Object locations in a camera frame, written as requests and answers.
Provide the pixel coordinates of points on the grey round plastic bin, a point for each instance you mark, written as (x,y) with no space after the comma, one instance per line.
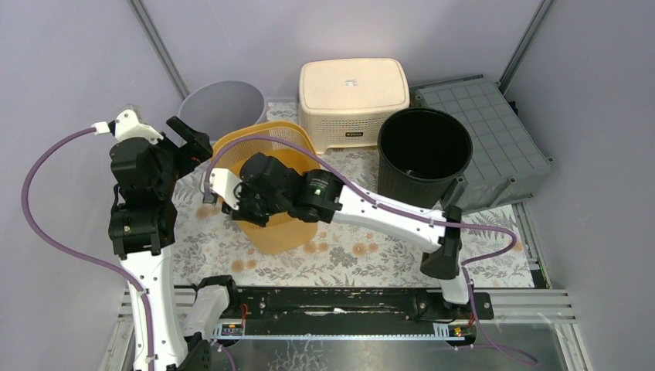
(223,107)

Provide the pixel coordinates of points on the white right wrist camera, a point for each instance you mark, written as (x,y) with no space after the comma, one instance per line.
(220,183)

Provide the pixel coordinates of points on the cream perforated plastic basket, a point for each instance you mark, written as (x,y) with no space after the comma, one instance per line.
(343,103)

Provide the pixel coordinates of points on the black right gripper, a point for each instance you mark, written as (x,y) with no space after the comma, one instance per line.
(242,212)

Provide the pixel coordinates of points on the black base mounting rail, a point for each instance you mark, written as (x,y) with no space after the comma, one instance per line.
(348,304)

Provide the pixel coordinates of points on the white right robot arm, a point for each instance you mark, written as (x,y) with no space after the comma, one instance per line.
(329,199)

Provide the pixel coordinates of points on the floral patterned table mat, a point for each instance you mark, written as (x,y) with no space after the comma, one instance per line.
(208,243)

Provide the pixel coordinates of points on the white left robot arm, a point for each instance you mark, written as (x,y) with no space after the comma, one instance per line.
(141,234)

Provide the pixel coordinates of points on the small circuit board right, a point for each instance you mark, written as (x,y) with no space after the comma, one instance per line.
(457,332)

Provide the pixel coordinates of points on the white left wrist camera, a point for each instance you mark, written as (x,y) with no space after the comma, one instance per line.
(128,124)

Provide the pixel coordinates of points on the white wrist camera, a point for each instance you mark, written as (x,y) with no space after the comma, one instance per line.
(128,124)
(220,183)

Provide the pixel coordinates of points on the black round plastic bin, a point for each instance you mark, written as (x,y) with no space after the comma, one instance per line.
(421,151)

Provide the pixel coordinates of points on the grey plastic storage bin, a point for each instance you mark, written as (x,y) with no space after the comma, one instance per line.
(506,165)

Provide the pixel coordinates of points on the yellow bin with black liner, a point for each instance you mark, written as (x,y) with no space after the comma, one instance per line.
(282,232)

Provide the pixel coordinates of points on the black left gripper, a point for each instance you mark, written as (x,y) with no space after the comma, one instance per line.
(185,141)

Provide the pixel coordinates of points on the small circuit board left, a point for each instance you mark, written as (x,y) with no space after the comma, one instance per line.
(231,330)

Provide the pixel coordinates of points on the small circuit board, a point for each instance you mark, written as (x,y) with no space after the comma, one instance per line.
(231,330)
(457,332)

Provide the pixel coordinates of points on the white slotted cable duct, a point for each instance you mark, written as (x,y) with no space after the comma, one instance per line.
(345,330)

